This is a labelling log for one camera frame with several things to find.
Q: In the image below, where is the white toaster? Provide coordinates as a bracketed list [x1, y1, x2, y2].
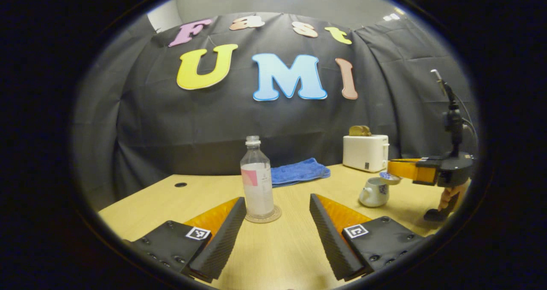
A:
[342, 134, 390, 173]

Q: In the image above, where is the blue folded towel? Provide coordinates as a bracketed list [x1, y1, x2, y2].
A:
[270, 157, 331, 188]

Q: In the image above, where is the black backdrop cloth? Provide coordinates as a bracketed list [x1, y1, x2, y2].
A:
[72, 12, 479, 211]

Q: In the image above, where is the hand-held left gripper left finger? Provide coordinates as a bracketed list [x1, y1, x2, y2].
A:
[126, 196, 248, 284]

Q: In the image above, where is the round beige coaster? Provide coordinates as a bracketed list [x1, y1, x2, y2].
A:
[244, 204, 282, 225]

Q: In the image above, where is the clear plastic water bottle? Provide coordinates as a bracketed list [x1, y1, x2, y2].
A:
[240, 135, 275, 218]

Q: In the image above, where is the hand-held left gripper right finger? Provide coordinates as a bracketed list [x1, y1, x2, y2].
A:
[309, 193, 426, 283]

